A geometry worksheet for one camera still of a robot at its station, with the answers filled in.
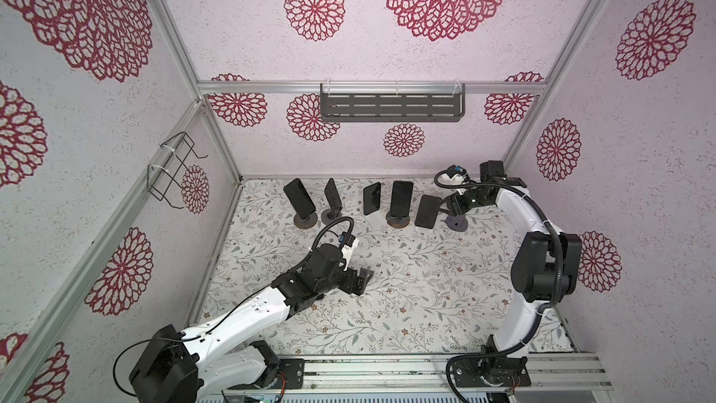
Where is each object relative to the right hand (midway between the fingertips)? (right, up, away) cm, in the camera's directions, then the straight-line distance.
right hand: (447, 199), depth 93 cm
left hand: (-30, -21, -13) cm, 39 cm away
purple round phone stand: (-42, -7, +14) cm, 44 cm away
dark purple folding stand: (+6, -9, +8) cm, 13 cm away
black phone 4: (-5, -4, +5) cm, 8 cm away
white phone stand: (-22, -8, +14) cm, 27 cm away
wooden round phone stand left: (-50, -9, +10) cm, 51 cm away
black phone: (-39, +1, +9) cm, 40 cm away
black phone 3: (-15, 0, +5) cm, 16 cm away
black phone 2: (-24, +1, +15) cm, 28 cm away
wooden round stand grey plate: (-15, -9, +13) cm, 22 cm away
